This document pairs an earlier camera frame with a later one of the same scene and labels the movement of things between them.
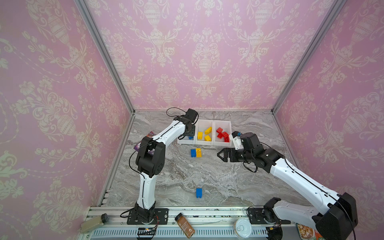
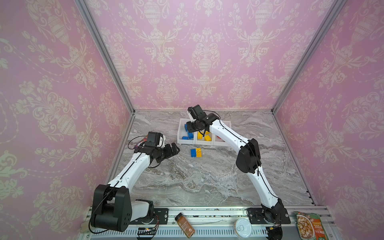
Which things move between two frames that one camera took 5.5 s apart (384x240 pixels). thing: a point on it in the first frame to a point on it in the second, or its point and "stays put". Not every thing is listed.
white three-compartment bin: (209, 132) stays put
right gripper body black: (242, 155) to (194, 126)
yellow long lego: (198, 152) stays put
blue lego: (193, 153) stays put
